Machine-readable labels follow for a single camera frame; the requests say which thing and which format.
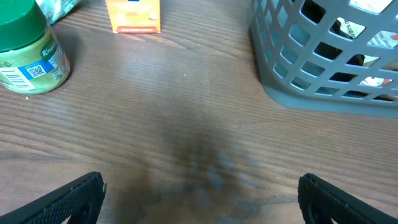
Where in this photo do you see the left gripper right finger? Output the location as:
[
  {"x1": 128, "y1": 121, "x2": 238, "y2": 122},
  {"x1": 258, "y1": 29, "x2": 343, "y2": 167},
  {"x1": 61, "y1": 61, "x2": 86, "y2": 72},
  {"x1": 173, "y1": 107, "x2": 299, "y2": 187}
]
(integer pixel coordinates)
[{"x1": 298, "y1": 173, "x2": 397, "y2": 224}]

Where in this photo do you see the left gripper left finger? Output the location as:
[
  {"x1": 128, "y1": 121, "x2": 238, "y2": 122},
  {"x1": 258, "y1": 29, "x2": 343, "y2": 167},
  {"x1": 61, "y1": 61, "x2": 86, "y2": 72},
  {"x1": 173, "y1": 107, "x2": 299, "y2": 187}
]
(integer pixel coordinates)
[{"x1": 1, "y1": 172, "x2": 106, "y2": 224}]

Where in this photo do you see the brown Nescafe Gold coffee bag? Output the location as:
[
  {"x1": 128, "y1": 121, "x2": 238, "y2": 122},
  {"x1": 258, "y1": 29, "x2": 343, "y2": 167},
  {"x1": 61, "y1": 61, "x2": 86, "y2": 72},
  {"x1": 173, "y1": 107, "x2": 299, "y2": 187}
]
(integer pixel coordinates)
[{"x1": 336, "y1": 0, "x2": 397, "y2": 103}]

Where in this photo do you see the grey plastic basket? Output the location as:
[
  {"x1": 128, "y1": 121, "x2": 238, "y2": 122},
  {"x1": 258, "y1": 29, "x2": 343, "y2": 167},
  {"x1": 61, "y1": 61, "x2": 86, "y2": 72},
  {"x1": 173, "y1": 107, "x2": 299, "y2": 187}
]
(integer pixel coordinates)
[{"x1": 250, "y1": 0, "x2": 397, "y2": 118}]

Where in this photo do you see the green lid seasoning jar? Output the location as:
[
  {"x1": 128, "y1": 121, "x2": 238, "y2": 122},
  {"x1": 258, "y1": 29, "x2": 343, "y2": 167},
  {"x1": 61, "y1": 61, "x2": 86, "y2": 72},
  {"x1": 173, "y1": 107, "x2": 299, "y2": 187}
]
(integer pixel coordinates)
[{"x1": 1, "y1": 0, "x2": 71, "y2": 95}]

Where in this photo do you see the orange medicine box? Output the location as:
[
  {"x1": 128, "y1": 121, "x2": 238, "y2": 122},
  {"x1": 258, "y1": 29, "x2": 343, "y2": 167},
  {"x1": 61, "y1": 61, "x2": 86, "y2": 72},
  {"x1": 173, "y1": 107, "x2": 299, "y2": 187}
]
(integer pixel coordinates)
[{"x1": 106, "y1": 0, "x2": 161, "y2": 34}]

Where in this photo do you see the crumpled light green packet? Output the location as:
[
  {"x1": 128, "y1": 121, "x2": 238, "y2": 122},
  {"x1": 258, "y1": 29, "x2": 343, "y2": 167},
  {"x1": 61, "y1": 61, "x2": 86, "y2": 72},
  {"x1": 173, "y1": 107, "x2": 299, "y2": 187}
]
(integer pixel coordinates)
[{"x1": 35, "y1": 0, "x2": 81, "y2": 24}]

